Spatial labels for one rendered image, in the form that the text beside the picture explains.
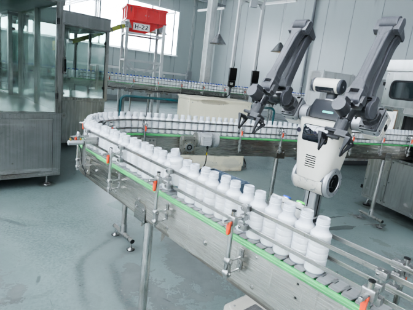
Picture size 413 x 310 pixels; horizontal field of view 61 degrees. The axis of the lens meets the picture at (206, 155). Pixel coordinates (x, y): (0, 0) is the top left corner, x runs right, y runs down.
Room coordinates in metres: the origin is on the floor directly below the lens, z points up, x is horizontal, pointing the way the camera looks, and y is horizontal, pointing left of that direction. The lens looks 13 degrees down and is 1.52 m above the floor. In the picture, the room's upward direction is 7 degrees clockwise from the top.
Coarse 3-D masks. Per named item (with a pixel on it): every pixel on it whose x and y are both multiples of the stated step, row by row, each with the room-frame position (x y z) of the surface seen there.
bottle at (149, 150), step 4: (148, 148) 1.62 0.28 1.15; (152, 148) 1.63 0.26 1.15; (144, 152) 1.64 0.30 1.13; (148, 152) 1.62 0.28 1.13; (152, 152) 1.63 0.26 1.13; (148, 156) 1.61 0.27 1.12; (144, 160) 1.62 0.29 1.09; (144, 164) 1.62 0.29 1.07; (148, 164) 1.61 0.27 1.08; (144, 168) 1.62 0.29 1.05; (148, 168) 1.61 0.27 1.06; (144, 176) 1.61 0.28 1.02; (148, 176) 1.61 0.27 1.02
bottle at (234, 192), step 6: (234, 180) 1.22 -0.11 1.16; (234, 186) 1.18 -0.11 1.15; (240, 186) 1.20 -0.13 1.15; (228, 192) 1.19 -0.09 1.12; (234, 192) 1.18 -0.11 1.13; (240, 192) 1.19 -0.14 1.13; (234, 198) 1.17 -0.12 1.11; (228, 204) 1.18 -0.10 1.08; (234, 204) 1.17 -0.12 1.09; (228, 210) 1.17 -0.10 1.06
